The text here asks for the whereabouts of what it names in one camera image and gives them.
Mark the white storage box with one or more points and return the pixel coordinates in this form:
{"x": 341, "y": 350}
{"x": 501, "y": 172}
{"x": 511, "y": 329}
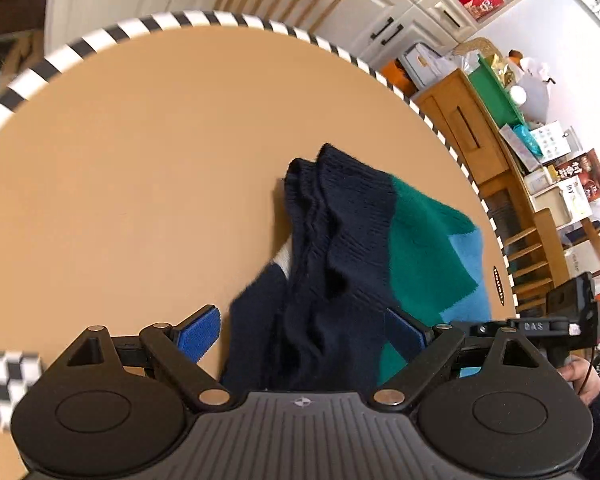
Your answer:
{"x": 422, "y": 64}

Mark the wooden side cabinet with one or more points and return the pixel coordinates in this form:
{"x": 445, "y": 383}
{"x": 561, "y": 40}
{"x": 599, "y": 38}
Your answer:
{"x": 484, "y": 150}

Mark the teal packet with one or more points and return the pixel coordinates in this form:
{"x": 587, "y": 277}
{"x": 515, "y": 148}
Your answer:
{"x": 527, "y": 141}

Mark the round table striped rim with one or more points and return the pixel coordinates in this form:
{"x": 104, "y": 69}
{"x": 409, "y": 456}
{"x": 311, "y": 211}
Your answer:
{"x": 130, "y": 185}

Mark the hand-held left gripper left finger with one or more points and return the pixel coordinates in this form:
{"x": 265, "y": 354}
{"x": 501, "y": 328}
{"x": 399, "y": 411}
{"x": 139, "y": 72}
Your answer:
{"x": 200, "y": 332}

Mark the green box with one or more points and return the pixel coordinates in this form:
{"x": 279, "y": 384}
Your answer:
{"x": 494, "y": 95}

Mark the person's right hand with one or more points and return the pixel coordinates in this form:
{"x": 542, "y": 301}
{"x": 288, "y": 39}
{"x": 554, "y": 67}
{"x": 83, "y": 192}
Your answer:
{"x": 577, "y": 377}

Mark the brown printed box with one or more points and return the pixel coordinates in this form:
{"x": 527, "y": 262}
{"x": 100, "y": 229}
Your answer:
{"x": 582, "y": 172}

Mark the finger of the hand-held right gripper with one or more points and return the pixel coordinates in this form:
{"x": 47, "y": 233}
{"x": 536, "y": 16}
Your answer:
{"x": 534, "y": 326}

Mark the knitted vest blue green navy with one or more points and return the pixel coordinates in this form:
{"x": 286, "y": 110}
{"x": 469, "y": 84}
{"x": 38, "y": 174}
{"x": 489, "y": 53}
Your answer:
{"x": 350, "y": 270}

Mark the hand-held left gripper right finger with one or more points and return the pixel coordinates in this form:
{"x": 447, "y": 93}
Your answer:
{"x": 404, "y": 332}

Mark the white plastic bag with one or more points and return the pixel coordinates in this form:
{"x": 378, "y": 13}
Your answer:
{"x": 537, "y": 85}

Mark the black white checkered card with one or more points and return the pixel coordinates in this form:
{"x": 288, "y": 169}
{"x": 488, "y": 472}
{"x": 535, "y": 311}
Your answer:
{"x": 7, "y": 385}

